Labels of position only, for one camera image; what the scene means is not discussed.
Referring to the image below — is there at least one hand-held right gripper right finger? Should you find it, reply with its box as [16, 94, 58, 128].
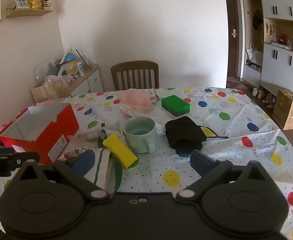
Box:
[175, 150, 273, 202]

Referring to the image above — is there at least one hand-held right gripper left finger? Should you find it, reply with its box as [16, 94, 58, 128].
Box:
[18, 149, 111, 203]

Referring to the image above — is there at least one green sponge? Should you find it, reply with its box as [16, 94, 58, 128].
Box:
[161, 95, 191, 117]

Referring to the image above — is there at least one white green-trimmed cloth bag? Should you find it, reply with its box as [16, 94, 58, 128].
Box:
[93, 147, 123, 193]

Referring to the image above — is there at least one crumpled printed wrapper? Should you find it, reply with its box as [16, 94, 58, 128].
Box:
[76, 127, 123, 141]

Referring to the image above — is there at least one yellow sponge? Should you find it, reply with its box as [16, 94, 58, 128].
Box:
[102, 133, 138, 169]

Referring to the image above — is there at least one red cardboard box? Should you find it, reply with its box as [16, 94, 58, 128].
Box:
[0, 102, 80, 165]

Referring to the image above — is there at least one balloon print tablecloth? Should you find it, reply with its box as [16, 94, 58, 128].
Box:
[0, 87, 293, 240]

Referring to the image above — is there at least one mint green cup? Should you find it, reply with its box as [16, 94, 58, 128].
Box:
[123, 116, 157, 154]

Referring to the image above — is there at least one white wooden sideboard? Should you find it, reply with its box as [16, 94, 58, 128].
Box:
[31, 64, 104, 103]

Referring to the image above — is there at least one cartoon printed plastic bag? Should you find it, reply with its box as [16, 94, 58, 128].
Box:
[148, 91, 161, 104]

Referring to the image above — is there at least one pink bath pouf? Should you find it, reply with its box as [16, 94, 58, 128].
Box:
[118, 89, 159, 114]

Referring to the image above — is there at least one patterned rug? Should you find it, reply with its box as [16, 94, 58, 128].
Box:
[226, 79, 247, 89]

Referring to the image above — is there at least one pair of beige shoes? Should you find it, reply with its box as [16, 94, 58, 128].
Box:
[252, 88, 265, 99]

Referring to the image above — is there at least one yellow box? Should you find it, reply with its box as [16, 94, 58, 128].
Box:
[61, 60, 78, 76]

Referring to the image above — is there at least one brown cardboard box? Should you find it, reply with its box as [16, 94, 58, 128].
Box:
[272, 89, 293, 130]

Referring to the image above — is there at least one wooden chair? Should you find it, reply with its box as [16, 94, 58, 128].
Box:
[111, 61, 160, 91]

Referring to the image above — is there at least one white tote bag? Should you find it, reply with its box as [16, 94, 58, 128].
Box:
[247, 47, 263, 67]

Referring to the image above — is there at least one brown door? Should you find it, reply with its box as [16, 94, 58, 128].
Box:
[224, 0, 243, 79]

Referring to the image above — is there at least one black hat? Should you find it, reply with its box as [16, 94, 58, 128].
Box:
[252, 10, 263, 30]

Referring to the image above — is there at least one black drawstring pouch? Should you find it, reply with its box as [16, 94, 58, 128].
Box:
[165, 116, 229, 153]

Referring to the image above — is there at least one white wall cabinet unit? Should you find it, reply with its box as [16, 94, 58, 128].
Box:
[239, 0, 293, 102]

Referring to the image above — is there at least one wooden wall shelf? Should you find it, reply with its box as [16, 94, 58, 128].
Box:
[6, 1, 53, 18]

